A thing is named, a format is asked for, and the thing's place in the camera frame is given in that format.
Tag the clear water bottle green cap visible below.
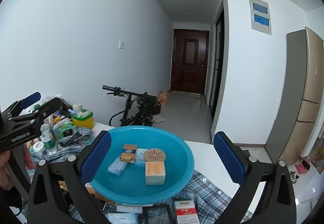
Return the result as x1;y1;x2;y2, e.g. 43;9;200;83
41;124;56;155

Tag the blue plaid shirt cloth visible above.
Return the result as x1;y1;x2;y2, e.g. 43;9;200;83
21;128;254;224

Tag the round tan wooden disc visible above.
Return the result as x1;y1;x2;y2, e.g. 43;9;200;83
143;148;166;162

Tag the light blue tissue pack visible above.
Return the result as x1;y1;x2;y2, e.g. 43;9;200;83
108;157;128;176

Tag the gold grey refrigerator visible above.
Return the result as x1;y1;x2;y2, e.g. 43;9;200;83
265;27;323;164

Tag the person left hand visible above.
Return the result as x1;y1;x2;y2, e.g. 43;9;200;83
0;144;36;191

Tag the white jar with lid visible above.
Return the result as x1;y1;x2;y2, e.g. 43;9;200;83
32;141;47;154

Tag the yellow bin green rim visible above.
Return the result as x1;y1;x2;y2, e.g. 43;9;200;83
71;110;94;129

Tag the gold foil box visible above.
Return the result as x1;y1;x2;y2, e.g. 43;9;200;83
120;153;136;163

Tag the black square display frame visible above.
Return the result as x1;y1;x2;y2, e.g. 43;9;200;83
143;204;175;224

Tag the blue gold cigarette carton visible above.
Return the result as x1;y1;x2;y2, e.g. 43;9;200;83
122;144;137;154

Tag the cardboard box on floor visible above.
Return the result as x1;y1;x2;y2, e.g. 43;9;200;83
158;91;169;106

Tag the dark brown entrance door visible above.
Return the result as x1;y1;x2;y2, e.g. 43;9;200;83
170;29;209;95

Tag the white paper napkin pack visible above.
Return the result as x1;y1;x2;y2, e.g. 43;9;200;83
116;204;143;214

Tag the blue plastic basin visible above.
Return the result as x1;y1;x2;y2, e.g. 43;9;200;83
90;126;194;205

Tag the blue white flat packet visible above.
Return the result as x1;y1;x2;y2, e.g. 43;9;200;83
134;148;147;167

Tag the green tissue pack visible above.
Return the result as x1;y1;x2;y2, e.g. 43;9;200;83
53;123;75;140

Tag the snack bag pile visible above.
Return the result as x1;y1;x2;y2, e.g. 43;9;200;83
32;95;72;126

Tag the white wall light switch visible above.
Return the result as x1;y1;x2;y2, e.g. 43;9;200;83
119;41;125;49

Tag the pink box on floor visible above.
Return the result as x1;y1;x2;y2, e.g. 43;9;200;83
294;158;311;175

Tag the beige cream cube box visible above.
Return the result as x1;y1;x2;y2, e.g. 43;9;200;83
85;183;115;205

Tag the black bicycle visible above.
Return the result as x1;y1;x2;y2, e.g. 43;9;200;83
102;85;161;127

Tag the red white cigarette pack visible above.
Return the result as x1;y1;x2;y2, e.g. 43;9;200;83
174;201;200;224

